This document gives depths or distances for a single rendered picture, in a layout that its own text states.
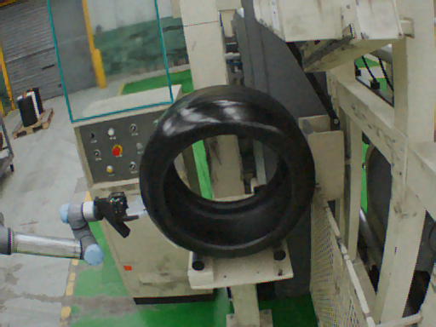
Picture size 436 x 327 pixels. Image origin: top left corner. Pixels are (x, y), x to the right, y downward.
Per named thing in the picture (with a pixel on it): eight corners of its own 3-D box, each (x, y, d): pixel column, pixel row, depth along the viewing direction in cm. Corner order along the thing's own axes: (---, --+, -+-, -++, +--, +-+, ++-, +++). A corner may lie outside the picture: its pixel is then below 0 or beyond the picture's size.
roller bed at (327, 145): (302, 180, 174) (298, 117, 161) (333, 176, 173) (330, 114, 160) (311, 203, 156) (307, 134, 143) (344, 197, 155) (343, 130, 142)
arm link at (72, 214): (69, 218, 141) (62, 199, 138) (93, 216, 141) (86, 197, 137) (63, 229, 134) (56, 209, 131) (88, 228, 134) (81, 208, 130)
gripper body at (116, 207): (121, 201, 129) (90, 204, 129) (128, 222, 132) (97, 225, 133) (125, 190, 135) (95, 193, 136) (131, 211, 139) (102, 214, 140)
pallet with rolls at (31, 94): (24, 123, 764) (16, 91, 732) (53, 112, 781) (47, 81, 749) (14, 139, 658) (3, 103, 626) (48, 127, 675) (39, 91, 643)
